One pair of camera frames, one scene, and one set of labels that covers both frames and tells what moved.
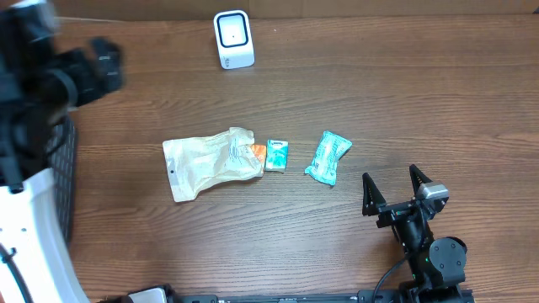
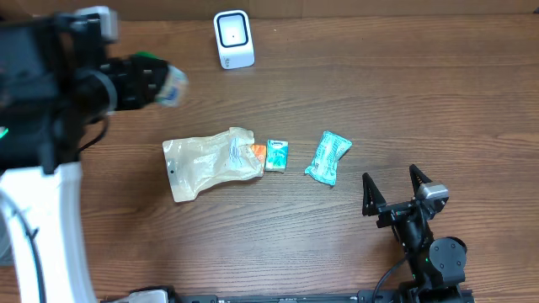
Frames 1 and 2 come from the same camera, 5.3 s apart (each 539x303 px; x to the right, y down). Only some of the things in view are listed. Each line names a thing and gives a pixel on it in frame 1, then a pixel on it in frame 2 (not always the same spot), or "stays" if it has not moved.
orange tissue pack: x=259 y=151 stays
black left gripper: x=82 y=62 → x=139 y=73
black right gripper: x=376 y=203 stays
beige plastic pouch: x=194 y=163 stays
